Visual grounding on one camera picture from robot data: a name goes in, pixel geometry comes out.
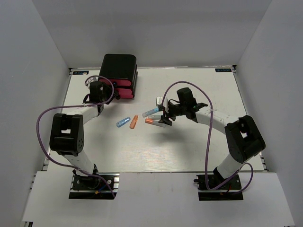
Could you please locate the blue capped lead tube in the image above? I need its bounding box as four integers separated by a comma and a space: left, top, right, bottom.
142, 107, 159, 118

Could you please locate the pink bottom drawer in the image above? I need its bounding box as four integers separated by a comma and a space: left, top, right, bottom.
115, 88, 134, 99

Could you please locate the pink drawer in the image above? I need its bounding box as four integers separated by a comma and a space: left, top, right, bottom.
115, 88, 134, 99
99, 79, 132, 87

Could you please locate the green capped lead tube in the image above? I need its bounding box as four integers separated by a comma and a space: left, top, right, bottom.
148, 115, 161, 120

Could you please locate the pink top drawer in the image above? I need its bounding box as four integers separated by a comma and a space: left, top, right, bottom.
99, 79, 132, 87

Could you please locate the orange capped lead tube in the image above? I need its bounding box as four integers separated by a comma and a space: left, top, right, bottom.
145, 118, 166, 127

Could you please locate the blue translucent lead case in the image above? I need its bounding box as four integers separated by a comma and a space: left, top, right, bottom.
116, 117, 130, 128

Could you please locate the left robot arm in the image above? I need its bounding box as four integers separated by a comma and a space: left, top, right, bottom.
49, 81, 119, 189

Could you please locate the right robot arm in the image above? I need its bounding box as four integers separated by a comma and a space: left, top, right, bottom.
156, 87, 266, 189

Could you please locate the left blue table label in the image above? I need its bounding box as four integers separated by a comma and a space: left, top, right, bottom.
72, 70, 89, 75

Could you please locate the blue table label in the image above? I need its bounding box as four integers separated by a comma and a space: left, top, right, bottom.
72, 70, 89, 75
215, 68, 232, 72

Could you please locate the orange translucent lead case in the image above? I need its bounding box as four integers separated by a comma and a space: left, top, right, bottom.
130, 115, 139, 129

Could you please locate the black drawer cabinet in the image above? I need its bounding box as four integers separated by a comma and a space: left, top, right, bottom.
99, 53, 138, 96

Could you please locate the right blue table label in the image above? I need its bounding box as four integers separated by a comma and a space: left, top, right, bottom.
215, 68, 232, 72

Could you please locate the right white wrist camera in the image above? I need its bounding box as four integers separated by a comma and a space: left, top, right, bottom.
156, 96, 169, 115

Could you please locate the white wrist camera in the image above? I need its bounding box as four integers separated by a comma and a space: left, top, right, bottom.
85, 77, 96, 88
156, 96, 169, 115

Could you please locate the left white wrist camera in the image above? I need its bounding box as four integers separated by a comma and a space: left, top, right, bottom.
85, 77, 96, 88

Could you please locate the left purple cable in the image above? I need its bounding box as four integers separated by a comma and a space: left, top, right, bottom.
36, 75, 118, 199

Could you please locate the purple cable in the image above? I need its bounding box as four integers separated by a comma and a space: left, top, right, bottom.
163, 81, 254, 191
36, 75, 118, 199

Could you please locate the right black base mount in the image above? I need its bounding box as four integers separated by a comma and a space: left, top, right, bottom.
194, 175, 243, 201

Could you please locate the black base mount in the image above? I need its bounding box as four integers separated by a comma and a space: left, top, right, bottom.
194, 175, 243, 201
69, 173, 120, 200

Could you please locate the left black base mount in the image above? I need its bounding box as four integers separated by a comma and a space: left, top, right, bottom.
69, 173, 120, 200

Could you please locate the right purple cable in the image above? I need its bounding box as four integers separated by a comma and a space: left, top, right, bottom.
163, 81, 254, 191

